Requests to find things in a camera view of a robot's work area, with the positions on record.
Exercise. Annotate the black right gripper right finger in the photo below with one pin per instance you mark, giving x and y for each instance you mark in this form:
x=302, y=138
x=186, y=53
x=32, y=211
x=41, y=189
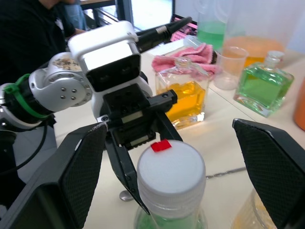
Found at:
x=274, y=162

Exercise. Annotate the tall clear bottle green liquid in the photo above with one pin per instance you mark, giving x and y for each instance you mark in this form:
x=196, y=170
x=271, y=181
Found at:
x=212, y=31

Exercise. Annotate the square glass bottle orange liquid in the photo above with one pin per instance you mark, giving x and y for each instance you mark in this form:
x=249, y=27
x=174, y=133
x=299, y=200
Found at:
x=188, y=97

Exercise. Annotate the plastic juice bottle green liquid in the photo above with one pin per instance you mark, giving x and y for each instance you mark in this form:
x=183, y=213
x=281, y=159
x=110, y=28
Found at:
x=147, y=221

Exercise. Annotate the pink crate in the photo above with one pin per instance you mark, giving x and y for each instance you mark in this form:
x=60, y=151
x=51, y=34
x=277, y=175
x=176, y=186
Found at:
x=182, y=31

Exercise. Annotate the clear drinking glass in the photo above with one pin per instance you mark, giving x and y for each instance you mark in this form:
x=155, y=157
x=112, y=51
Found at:
x=247, y=214

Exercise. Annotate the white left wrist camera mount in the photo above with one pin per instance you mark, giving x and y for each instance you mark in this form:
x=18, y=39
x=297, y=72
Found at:
x=102, y=40

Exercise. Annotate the square glass bottle green liquid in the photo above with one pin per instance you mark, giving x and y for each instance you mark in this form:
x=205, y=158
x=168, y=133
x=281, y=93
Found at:
x=262, y=90

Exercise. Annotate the orange container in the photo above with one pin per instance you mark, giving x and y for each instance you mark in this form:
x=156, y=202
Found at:
x=300, y=105

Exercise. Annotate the white screw cap red sticker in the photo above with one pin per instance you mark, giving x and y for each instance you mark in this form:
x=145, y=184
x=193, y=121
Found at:
x=171, y=169

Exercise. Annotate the pink cloth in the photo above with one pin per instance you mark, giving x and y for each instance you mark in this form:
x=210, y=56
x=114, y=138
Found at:
x=190, y=57

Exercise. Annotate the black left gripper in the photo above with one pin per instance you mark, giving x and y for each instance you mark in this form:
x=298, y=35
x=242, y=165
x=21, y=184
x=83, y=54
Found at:
x=128, y=105

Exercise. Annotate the silver metal spoon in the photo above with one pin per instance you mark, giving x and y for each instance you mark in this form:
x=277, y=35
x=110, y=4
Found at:
x=125, y=196

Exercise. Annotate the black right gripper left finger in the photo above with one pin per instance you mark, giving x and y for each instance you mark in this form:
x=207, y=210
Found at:
x=47, y=190

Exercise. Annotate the clear plastic measuring cup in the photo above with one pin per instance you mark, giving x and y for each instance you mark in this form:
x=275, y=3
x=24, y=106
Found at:
x=230, y=69

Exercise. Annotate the large clear jug orange liquid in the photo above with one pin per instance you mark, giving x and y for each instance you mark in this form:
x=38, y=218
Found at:
x=255, y=45

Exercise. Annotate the person in black shirt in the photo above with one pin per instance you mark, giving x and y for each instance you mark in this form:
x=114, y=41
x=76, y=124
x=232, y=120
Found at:
x=26, y=31

